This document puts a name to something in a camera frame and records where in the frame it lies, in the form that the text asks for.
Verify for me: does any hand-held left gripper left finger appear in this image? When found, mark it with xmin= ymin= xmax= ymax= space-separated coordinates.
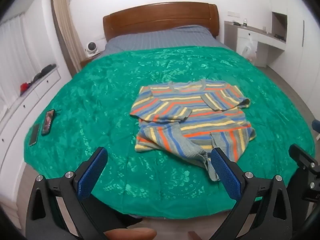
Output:
xmin=26 ymin=147 xmax=108 ymax=240

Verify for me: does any person's left hand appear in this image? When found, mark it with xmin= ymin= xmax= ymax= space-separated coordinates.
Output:
xmin=104 ymin=227 xmax=157 ymax=240

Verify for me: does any white wardrobe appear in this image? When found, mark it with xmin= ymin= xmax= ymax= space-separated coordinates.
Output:
xmin=266 ymin=0 xmax=320 ymax=113

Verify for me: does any grey striped bed sheet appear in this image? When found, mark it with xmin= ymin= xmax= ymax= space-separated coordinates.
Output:
xmin=104 ymin=25 xmax=227 ymax=55

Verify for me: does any white drawer cabinet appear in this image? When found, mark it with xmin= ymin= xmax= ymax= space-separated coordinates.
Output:
xmin=0 ymin=64 xmax=62 ymax=178

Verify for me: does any wooden nightstand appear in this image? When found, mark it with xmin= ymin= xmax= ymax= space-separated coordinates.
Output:
xmin=80 ymin=51 xmax=103 ymax=68

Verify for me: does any small white fan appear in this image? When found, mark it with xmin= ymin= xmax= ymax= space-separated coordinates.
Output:
xmin=84 ymin=42 xmax=99 ymax=57

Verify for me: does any dark phone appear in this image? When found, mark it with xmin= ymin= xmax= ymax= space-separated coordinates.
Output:
xmin=29 ymin=123 xmax=41 ymax=146

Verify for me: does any black item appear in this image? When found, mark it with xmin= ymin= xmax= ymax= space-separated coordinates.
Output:
xmin=32 ymin=64 xmax=57 ymax=82

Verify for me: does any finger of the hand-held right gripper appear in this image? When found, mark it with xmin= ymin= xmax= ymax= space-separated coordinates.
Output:
xmin=289 ymin=144 xmax=320 ymax=202
xmin=311 ymin=119 xmax=320 ymax=140

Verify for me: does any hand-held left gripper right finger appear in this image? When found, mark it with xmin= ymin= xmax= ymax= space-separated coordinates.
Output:
xmin=211 ymin=147 xmax=293 ymax=240

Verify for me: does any green patterned blanket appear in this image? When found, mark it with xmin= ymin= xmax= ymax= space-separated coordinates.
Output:
xmin=24 ymin=45 xmax=316 ymax=218

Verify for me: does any wooden headboard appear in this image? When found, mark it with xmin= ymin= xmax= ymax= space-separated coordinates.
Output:
xmin=102 ymin=2 xmax=220 ymax=42

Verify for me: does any white desk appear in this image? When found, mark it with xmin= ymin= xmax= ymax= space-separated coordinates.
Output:
xmin=224 ymin=21 xmax=287 ymax=68

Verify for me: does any white plastic bag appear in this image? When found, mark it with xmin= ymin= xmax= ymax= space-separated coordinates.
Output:
xmin=241 ymin=34 xmax=258 ymax=60

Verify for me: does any phone with colourful screen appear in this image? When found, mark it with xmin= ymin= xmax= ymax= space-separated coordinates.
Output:
xmin=41 ymin=109 xmax=55 ymax=136

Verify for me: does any white sheer curtain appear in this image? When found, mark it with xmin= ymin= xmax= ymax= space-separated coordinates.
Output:
xmin=0 ymin=14 xmax=57 ymax=105

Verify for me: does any striped knit sweater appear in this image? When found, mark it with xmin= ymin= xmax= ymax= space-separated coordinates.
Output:
xmin=129 ymin=79 xmax=257 ymax=162

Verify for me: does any beige curtain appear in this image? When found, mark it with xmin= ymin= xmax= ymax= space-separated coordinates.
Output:
xmin=51 ymin=0 xmax=82 ymax=71

